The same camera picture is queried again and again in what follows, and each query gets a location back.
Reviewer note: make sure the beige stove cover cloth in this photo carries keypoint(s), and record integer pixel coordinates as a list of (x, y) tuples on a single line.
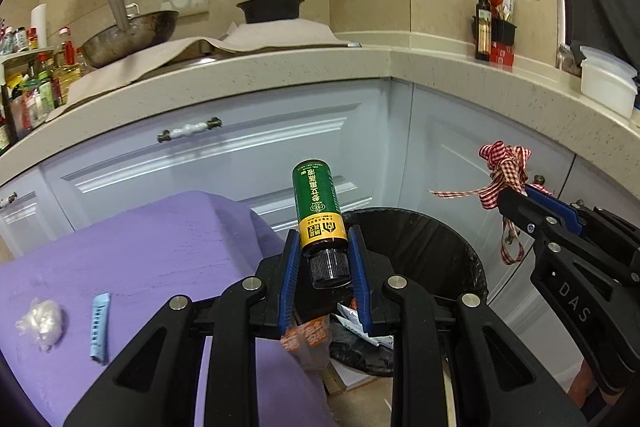
[(165, 57)]

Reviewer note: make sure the white corner cabinet door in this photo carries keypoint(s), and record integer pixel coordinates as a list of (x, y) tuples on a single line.
[(450, 132)]

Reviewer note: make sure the red checked ribbon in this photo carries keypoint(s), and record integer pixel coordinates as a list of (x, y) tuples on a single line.
[(505, 162)]

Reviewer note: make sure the yellow cooking oil bottle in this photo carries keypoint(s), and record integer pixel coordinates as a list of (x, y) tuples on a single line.
[(70, 77)]

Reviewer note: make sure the white condiment rack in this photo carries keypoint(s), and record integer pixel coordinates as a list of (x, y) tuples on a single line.
[(30, 56)]

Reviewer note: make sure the green bottle with black cap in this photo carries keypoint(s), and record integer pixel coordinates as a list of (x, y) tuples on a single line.
[(317, 207)]

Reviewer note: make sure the red box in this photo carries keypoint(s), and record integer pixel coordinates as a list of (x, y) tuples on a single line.
[(502, 54)]

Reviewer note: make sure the paper towel roll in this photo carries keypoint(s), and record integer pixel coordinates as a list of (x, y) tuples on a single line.
[(39, 27)]

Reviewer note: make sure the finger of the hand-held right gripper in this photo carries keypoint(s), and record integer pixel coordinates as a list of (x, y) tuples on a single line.
[(525, 214), (565, 212)]

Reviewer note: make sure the person's right forearm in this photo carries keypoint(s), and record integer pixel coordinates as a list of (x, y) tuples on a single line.
[(582, 387)]

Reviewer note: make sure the white plastic container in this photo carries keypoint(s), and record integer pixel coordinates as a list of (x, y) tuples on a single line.
[(607, 87)]

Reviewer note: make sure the orange printed carton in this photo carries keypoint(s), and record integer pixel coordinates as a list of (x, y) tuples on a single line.
[(307, 339)]

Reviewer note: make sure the light blue wrapper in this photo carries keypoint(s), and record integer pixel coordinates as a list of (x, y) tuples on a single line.
[(100, 327)]

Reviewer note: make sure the narrow white cabinet door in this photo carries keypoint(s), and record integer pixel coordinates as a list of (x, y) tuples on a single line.
[(25, 222)]

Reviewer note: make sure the glass jar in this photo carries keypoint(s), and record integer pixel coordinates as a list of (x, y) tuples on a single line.
[(567, 59)]

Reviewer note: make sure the black-lined trash bin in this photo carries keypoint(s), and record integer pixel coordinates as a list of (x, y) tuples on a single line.
[(430, 247)]

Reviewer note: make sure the dark olive oil bottle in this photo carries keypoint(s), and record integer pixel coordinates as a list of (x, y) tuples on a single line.
[(482, 27)]

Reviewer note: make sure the steel wok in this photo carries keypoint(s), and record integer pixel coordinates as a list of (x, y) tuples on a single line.
[(135, 34)]

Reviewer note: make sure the black pot with lid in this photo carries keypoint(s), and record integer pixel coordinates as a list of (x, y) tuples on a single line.
[(272, 9)]

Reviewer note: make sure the crumpled clear plastic bag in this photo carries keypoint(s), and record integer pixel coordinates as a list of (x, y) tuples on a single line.
[(42, 322)]

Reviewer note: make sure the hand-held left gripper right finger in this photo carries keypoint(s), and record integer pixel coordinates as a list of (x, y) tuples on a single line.
[(361, 287)]

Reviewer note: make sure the wide white cabinet door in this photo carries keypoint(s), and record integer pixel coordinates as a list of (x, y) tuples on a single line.
[(225, 172)]

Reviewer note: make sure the speckled beige countertop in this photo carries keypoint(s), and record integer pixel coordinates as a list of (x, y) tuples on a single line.
[(300, 72)]

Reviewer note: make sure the cluster of condiment bottles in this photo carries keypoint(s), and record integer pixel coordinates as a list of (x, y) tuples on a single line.
[(30, 102)]

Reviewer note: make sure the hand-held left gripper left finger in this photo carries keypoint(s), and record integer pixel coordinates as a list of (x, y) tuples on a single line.
[(289, 287)]

